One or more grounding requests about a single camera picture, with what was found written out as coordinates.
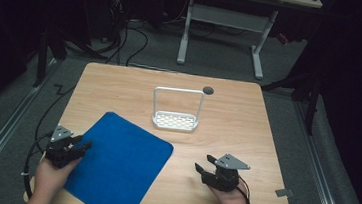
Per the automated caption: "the white-framed desk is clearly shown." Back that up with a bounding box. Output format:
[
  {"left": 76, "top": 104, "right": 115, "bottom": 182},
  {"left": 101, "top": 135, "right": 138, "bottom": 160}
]
[{"left": 105, "top": 0, "right": 324, "bottom": 86}]

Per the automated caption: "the person's right hand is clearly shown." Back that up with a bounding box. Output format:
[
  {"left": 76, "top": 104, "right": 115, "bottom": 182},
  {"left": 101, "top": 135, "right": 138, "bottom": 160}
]
[{"left": 206, "top": 179, "right": 253, "bottom": 204}]

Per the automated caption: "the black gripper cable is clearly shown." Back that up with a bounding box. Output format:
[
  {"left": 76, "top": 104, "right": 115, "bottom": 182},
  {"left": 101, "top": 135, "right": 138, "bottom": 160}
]
[
  {"left": 19, "top": 81, "right": 78, "bottom": 203},
  {"left": 235, "top": 175, "right": 256, "bottom": 204}
]

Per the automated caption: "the grey tape strip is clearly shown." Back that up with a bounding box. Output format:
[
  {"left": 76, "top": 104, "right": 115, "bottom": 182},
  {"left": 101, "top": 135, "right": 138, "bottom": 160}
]
[{"left": 273, "top": 186, "right": 296, "bottom": 199}]

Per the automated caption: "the dark metal stand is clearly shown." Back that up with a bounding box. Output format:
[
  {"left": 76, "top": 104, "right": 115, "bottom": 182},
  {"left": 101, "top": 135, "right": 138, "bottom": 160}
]
[
  {"left": 32, "top": 17, "right": 72, "bottom": 91},
  {"left": 256, "top": 64, "right": 325, "bottom": 137}
]

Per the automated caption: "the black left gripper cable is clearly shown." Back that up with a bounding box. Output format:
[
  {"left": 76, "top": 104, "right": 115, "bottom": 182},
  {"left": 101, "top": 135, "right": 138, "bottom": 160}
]
[{"left": 19, "top": 81, "right": 78, "bottom": 203}]

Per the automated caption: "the small red object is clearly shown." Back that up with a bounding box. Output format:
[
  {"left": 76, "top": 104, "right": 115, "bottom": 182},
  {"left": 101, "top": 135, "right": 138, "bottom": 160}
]
[{"left": 275, "top": 32, "right": 291, "bottom": 46}]

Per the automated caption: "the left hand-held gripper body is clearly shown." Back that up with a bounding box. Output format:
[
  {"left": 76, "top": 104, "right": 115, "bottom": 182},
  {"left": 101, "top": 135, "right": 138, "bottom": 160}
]
[{"left": 43, "top": 123, "right": 87, "bottom": 171}]

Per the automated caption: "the dark round table grommet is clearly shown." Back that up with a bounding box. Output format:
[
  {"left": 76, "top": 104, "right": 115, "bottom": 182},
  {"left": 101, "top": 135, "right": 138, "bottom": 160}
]
[{"left": 201, "top": 85, "right": 216, "bottom": 97}]

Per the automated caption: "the blue cloth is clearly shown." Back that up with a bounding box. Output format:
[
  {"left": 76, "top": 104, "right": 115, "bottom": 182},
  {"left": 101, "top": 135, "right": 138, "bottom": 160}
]
[{"left": 61, "top": 106, "right": 179, "bottom": 204}]

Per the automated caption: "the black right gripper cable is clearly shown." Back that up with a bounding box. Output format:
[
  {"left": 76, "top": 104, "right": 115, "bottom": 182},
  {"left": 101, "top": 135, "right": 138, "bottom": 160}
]
[{"left": 235, "top": 175, "right": 256, "bottom": 204}]

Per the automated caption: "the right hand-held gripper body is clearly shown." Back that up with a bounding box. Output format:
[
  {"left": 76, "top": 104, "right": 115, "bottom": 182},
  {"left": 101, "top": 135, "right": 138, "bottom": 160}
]
[{"left": 201, "top": 151, "right": 253, "bottom": 195}]

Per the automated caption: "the metal floor rail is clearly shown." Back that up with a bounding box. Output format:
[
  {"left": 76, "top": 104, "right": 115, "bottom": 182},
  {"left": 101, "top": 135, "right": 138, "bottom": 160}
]
[
  {"left": 0, "top": 53, "right": 59, "bottom": 204},
  {"left": 284, "top": 101, "right": 359, "bottom": 204}
]

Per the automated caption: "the white rack with handle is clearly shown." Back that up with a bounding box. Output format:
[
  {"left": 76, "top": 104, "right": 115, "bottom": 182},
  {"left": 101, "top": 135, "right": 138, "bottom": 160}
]
[{"left": 149, "top": 84, "right": 207, "bottom": 134}]

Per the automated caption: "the black floor cable bundle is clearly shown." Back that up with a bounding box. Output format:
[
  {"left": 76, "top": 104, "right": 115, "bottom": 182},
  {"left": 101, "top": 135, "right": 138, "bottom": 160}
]
[{"left": 86, "top": 0, "right": 134, "bottom": 67}]

